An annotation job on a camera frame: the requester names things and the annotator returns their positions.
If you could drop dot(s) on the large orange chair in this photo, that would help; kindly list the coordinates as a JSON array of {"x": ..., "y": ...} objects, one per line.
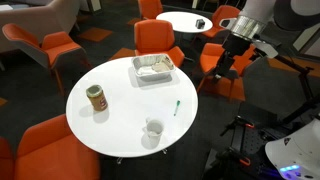
[{"x": 53, "y": 153}]

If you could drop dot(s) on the orange chair with dark back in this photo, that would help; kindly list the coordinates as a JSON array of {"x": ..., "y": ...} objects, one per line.
[{"x": 210, "y": 56}]

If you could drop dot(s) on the beige wrapper in tray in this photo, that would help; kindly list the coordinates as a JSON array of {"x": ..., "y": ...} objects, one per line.
[{"x": 162, "y": 66}]

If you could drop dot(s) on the black tripod stand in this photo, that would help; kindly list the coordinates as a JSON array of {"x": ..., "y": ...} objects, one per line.
[{"x": 300, "y": 71}]

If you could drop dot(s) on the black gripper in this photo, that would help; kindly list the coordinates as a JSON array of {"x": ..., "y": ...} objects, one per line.
[{"x": 236, "y": 45}]

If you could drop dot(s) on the white cup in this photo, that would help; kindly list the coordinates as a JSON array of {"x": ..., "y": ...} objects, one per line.
[{"x": 155, "y": 129}]

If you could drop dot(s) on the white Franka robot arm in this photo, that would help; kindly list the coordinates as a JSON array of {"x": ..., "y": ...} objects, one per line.
[{"x": 260, "y": 13}]

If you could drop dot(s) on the black clamp with orange trigger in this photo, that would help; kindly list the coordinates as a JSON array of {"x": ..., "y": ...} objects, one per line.
[
  {"x": 241, "y": 160},
  {"x": 245, "y": 124}
]

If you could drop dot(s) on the green marker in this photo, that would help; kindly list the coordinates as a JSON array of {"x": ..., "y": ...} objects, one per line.
[{"x": 177, "y": 107}]

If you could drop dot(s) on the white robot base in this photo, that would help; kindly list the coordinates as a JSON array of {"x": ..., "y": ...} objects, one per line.
[{"x": 296, "y": 153}]

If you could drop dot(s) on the orange chair with wide backrest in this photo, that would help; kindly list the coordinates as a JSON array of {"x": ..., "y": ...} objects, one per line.
[{"x": 155, "y": 36}]

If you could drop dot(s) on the brown jar with label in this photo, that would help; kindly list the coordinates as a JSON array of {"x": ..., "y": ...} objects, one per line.
[{"x": 97, "y": 98}]

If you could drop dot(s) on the white paper in tray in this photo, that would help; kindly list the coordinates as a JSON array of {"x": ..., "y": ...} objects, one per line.
[{"x": 146, "y": 70}]

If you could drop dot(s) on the aluminium foil tray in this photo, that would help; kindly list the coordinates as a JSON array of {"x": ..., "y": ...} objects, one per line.
[{"x": 153, "y": 68}]

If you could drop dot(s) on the orange chair with grey shell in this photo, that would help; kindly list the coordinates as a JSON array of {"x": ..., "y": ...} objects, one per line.
[{"x": 53, "y": 46}]

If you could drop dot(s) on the small round white table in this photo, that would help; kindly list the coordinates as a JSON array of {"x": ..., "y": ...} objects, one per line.
[{"x": 180, "y": 21}]

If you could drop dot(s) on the small black device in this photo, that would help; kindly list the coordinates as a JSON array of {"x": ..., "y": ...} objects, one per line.
[{"x": 200, "y": 23}]

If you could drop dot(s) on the orange chair at frame edge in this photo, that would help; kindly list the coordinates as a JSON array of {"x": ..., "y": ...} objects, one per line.
[{"x": 5, "y": 160}]

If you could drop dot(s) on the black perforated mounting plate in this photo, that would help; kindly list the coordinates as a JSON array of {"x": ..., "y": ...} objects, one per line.
[{"x": 253, "y": 143}]

